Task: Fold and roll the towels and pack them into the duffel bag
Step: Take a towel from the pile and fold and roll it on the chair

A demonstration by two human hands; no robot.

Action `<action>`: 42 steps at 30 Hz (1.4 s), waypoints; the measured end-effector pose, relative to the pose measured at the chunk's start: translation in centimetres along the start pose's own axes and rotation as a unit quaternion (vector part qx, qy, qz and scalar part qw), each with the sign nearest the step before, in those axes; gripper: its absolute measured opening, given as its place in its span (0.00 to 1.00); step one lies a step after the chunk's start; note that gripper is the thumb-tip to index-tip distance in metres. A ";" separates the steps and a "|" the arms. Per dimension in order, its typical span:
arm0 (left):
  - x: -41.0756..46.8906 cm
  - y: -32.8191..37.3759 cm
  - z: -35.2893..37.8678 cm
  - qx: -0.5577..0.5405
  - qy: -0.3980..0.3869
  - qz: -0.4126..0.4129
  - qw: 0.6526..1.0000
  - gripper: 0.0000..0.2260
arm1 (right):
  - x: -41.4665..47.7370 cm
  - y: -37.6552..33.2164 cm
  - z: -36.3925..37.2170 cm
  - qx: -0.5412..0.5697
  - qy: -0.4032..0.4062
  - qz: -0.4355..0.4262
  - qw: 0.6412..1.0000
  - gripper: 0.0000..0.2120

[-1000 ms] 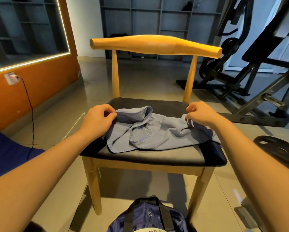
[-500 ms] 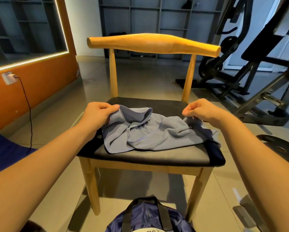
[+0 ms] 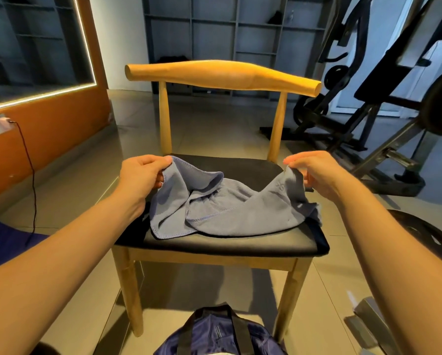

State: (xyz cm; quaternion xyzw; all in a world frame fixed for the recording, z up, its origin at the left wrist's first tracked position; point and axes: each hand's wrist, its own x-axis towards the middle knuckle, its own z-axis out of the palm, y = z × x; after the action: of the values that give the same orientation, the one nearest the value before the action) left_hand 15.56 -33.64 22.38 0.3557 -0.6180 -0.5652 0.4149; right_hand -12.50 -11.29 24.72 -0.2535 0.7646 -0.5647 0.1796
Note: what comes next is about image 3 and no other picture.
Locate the person's left hand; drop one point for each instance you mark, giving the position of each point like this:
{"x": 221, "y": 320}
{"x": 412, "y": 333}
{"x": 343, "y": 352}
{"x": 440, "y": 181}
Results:
{"x": 141, "y": 179}

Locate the person's right hand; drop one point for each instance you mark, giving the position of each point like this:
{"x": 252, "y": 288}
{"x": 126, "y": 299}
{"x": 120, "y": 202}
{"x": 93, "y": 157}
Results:
{"x": 318, "y": 173}

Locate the single blue-grey towel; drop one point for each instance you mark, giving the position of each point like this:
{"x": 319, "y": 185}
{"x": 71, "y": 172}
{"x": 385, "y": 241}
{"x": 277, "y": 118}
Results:
{"x": 236, "y": 207}

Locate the navy blue bag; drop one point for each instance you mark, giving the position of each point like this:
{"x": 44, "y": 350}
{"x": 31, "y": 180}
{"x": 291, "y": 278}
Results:
{"x": 217, "y": 336}

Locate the person's left forearm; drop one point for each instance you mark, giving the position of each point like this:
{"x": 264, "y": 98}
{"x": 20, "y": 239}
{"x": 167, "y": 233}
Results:
{"x": 50, "y": 277}

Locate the person's right forearm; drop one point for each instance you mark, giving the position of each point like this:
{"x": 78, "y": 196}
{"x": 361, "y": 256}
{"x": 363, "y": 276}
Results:
{"x": 398, "y": 262}

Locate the person's left leg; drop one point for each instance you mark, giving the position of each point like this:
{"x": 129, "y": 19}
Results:
{"x": 45, "y": 349}

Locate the black and grey gym machine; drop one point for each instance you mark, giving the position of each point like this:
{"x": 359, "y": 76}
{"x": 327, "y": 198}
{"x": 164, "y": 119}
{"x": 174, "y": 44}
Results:
{"x": 369, "y": 151}

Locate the loose black weight plate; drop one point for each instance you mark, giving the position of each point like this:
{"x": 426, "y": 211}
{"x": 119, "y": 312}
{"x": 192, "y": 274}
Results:
{"x": 428, "y": 234}

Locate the wooden chair with black seat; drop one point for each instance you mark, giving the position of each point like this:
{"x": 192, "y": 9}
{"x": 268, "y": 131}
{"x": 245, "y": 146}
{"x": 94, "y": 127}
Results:
{"x": 221, "y": 74}

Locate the mounted black weight plate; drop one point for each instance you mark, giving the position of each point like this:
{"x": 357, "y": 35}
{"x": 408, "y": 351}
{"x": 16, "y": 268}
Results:
{"x": 441, "y": 103}

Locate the dark blue mat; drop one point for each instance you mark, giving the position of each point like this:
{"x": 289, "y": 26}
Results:
{"x": 6, "y": 244}

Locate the grey shelf unit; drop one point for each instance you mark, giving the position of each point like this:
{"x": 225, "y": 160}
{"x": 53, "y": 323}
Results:
{"x": 213, "y": 25}

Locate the white wall socket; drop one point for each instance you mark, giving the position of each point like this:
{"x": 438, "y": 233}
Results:
{"x": 0, "y": 124}

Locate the wall mirror with light strip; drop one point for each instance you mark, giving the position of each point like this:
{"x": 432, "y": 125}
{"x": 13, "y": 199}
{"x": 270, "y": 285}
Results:
{"x": 32, "y": 40}

